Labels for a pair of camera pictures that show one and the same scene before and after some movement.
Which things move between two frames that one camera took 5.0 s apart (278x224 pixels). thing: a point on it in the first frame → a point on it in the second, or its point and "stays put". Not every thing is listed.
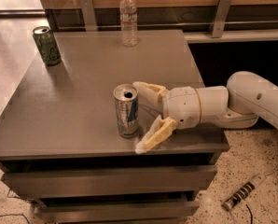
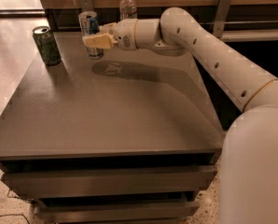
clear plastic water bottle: [129, 17] stays put
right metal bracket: [222, 14] stays put
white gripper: [181, 106] → [124, 35]
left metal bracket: [89, 13] stays put
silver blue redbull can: [127, 105] → [89, 26]
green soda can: [46, 44] stays put
